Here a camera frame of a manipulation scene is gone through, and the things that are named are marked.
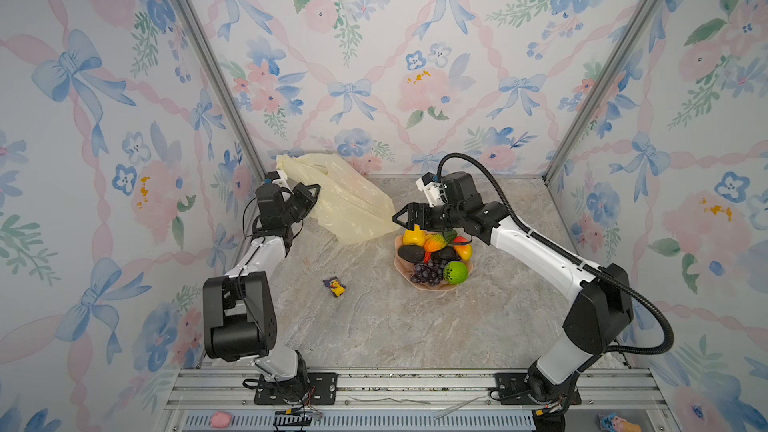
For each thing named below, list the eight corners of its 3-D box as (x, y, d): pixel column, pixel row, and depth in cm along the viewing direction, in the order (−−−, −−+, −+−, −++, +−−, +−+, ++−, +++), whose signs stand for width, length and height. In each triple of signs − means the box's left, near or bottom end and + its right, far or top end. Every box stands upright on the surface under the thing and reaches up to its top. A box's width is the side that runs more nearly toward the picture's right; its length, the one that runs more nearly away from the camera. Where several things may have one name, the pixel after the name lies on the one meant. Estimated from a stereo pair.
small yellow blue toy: (336, 300, 91) (335, 295, 88) (324, 285, 94) (322, 280, 91) (347, 291, 92) (346, 287, 90) (334, 277, 95) (333, 272, 93)
